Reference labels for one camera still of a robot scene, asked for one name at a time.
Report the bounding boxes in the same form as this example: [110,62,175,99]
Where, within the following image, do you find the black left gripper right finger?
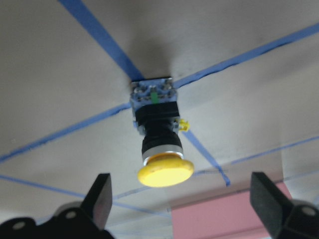
[250,172,293,237]

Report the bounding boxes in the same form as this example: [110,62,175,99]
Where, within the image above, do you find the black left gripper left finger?
[80,173,112,230]

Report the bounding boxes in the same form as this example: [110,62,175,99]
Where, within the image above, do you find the pink plastic bin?
[171,181,294,239]

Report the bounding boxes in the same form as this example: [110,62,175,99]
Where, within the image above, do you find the yellow push button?
[130,77,194,188]

